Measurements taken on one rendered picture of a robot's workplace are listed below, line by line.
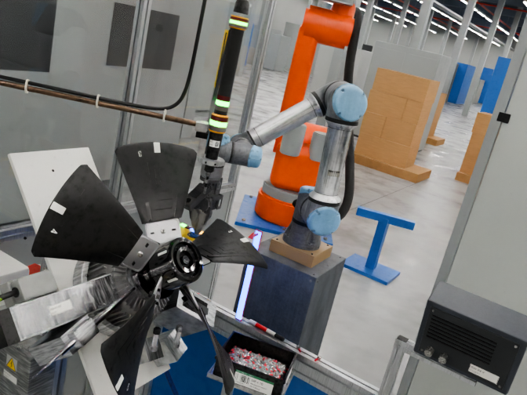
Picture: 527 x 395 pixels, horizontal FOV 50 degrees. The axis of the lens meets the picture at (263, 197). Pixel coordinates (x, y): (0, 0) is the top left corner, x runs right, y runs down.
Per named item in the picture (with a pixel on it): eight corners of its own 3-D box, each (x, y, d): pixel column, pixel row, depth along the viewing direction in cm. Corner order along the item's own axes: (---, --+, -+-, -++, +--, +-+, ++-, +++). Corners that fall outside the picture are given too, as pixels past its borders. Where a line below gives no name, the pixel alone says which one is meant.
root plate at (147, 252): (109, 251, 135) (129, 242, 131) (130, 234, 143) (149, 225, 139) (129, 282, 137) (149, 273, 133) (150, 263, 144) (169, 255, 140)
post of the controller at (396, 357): (377, 395, 167) (396, 338, 161) (380, 390, 170) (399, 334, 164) (387, 400, 166) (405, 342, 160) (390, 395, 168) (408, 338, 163)
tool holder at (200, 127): (188, 161, 140) (195, 123, 138) (190, 154, 147) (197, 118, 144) (223, 168, 141) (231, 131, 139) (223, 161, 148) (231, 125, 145)
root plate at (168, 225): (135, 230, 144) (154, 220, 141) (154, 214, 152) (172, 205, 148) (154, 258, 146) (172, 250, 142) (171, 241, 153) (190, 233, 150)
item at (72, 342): (134, 292, 143) (32, 383, 114) (129, 284, 143) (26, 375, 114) (139, 290, 142) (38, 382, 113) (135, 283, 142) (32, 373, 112)
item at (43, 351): (39, 366, 130) (27, 348, 129) (65, 343, 138) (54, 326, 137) (72, 355, 124) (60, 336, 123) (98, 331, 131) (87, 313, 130)
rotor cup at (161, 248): (121, 264, 140) (157, 248, 133) (153, 237, 152) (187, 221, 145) (154, 311, 142) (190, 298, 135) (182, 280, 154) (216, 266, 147)
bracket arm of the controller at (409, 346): (393, 346, 162) (395, 338, 162) (396, 343, 165) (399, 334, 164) (474, 386, 152) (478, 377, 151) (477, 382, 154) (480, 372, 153)
